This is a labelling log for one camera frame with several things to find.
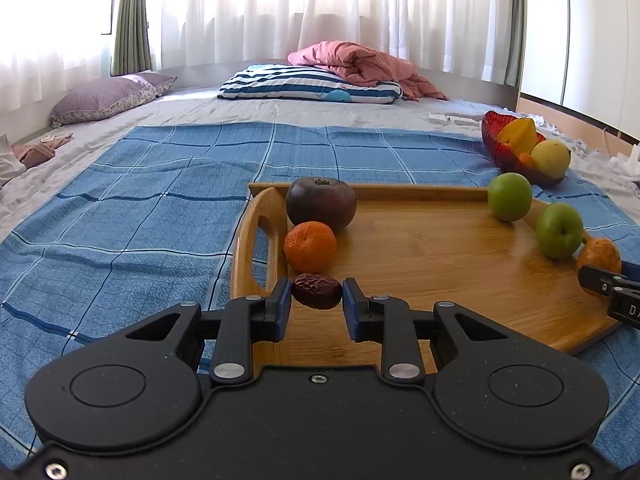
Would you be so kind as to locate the blue checked blanket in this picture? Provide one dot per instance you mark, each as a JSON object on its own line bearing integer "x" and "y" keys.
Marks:
{"x": 140, "y": 220}

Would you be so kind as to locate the white sheer curtain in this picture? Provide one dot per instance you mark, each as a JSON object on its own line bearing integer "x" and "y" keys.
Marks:
{"x": 325, "y": 5}

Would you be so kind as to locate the purple pillow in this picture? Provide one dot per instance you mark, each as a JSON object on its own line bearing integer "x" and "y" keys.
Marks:
{"x": 107, "y": 97}

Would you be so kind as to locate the small green apple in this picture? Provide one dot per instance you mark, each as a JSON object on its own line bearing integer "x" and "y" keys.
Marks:
{"x": 559, "y": 232}

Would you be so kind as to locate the white crumpled cloth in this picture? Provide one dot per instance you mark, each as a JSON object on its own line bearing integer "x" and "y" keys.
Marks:
{"x": 9, "y": 160}

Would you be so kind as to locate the pink duvet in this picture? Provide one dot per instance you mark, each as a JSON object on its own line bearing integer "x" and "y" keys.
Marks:
{"x": 365, "y": 62}

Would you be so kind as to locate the small orange fruit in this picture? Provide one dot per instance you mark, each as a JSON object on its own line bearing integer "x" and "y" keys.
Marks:
{"x": 525, "y": 160}

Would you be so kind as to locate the yellow pear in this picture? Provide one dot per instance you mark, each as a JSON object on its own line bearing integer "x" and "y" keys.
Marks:
{"x": 550, "y": 159}

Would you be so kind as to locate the bed with pale sheet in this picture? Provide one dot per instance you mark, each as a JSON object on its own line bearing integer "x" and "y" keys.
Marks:
{"x": 200, "y": 110}

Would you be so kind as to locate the large green apple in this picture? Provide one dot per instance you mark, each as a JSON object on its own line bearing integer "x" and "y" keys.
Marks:
{"x": 510, "y": 197}

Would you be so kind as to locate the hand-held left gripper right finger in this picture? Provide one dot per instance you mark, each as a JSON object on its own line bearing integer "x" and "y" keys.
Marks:
{"x": 351, "y": 307}

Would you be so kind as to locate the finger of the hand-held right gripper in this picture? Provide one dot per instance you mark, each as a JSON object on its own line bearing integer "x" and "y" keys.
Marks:
{"x": 600, "y": 280}
{"x": 631, "y": 275}

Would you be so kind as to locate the large orange mandarin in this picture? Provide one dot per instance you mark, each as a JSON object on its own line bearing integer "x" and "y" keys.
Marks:
{"x": 310, "y": 247}

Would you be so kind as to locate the pink folded cloth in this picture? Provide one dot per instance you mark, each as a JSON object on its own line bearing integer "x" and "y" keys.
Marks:
{"x": 40, "y": 150}

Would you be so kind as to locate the dried red date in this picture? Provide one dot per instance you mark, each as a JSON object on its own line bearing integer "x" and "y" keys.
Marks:
{"x": 316, "y": 291}

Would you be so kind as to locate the red glass bowl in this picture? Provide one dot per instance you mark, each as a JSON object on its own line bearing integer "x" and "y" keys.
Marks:
{"x": 500, "y": 155}

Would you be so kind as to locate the blue white striped pillow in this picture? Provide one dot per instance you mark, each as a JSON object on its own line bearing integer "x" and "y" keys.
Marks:
{"x": 305, "y": 84}

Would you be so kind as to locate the yellow starfruit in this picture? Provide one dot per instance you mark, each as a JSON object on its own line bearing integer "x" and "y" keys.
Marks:
{"x": 520, "y": 135}

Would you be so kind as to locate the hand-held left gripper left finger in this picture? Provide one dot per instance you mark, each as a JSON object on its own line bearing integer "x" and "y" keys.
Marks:
{"x": 284, "y": 306}

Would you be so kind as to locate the dark purple round tomato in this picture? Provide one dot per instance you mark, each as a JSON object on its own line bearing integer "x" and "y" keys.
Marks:
{"x": 322, "y": 205}

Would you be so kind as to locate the grey green curtain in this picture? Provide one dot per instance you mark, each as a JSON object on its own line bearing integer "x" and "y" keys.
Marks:
{"x": 517, "y": 25}
{"x": 131, "y": 15}

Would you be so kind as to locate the white wardrobe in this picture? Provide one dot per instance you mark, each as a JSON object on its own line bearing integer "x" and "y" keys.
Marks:
{"x": 595, "y": 35}

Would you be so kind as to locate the mottled yellow orange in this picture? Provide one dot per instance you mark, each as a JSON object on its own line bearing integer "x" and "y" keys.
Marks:
{"x": 600, "y": 255}

